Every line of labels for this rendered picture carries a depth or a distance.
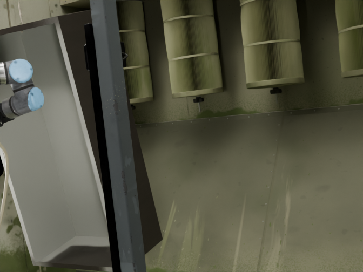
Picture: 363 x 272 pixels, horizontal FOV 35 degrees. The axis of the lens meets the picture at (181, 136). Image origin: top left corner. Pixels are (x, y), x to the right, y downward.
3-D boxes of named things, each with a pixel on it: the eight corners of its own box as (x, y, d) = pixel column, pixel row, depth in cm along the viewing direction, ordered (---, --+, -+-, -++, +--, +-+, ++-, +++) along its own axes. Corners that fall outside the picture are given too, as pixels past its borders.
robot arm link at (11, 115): (6, 107, 239) (12, 90, 246) (-3, 110, 241) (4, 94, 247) (20, 120, 245) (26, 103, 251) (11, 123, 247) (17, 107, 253)
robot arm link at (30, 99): (40, 83, 244) (49, 105, 245) (18, 92, 249) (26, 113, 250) (28, 87, 235) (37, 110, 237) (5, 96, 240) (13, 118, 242)
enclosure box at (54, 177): (75, 235, 328) (18, 27, 302) (163, 239, 297) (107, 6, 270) (33, 265, 300) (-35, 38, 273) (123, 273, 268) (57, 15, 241)
